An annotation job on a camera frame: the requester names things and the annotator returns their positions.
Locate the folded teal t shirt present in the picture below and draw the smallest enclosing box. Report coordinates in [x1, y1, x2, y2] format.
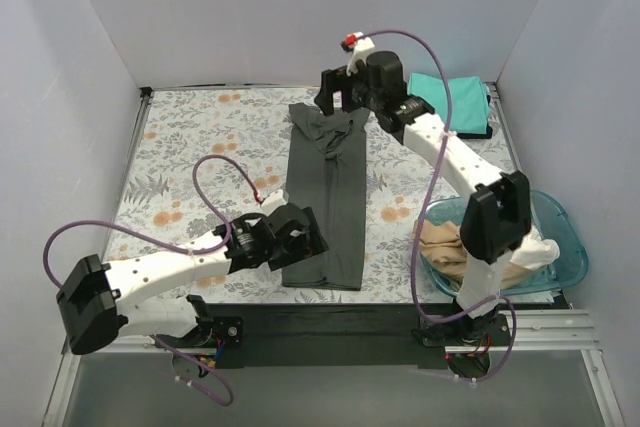
[408, 73, 490, 138]

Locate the beige t shirt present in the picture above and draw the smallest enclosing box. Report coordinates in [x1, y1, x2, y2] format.
[419, 220, 535, 292]

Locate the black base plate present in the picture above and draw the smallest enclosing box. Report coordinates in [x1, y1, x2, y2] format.
[133, 297, 560, 370]

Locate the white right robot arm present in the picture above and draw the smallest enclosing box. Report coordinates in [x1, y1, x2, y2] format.
[314, 51, 531, 345]

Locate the dark grey t shirt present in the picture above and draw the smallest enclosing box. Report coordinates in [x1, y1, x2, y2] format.
[282, 103, 369, 291]

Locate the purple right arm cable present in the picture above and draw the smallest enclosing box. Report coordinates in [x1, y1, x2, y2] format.
[344, 29, 514, 388]

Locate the white t shirt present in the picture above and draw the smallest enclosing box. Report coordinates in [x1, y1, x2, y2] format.
[510, 226, 560, 271]

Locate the floral table mat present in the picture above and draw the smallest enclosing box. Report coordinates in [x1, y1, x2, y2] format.
[94, 85, 556, 305]

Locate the folded black t shirt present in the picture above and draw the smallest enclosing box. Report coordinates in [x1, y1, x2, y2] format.
[454, 82, 494, 140]

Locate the teal plastic basket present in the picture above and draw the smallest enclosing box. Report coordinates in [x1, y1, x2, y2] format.
[421, 190, 589, 297]

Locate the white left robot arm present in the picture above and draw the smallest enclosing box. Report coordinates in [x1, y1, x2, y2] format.
[56, 203, 328, 355]

